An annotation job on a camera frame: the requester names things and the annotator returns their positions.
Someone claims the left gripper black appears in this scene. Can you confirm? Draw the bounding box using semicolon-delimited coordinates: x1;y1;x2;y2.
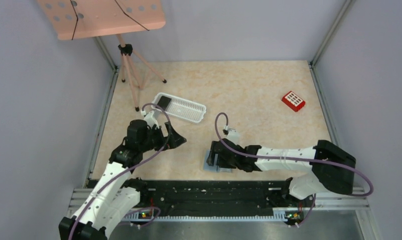
140;121;186;152

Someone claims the black credit card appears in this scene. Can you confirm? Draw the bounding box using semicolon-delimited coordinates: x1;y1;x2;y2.
155;95;172;111

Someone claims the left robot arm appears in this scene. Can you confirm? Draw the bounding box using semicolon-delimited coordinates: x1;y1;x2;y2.
58;119;187;240

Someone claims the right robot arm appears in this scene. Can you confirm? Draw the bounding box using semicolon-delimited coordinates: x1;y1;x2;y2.
206;138;356;206

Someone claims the white plastic basket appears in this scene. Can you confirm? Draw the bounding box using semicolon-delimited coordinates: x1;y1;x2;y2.
152;92;207;124

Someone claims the red toy brick block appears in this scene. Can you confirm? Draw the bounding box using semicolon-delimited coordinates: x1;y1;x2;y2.
281;91;306;112

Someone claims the pink music stand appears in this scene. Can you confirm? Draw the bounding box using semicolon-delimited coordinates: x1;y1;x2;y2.
37;0;167;112

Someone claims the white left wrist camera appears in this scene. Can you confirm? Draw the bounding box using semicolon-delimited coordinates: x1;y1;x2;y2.
141;109;161;130

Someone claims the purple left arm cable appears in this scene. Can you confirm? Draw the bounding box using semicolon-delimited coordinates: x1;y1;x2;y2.
67;102;172;240

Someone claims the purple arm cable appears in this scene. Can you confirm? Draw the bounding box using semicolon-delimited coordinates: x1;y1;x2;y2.
67;102;172;240
214;112;375;229

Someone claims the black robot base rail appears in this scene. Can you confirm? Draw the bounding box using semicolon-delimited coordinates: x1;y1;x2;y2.
123;179;312;217

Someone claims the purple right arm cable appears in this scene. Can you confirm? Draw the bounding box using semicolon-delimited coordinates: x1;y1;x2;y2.
214;112;375;229

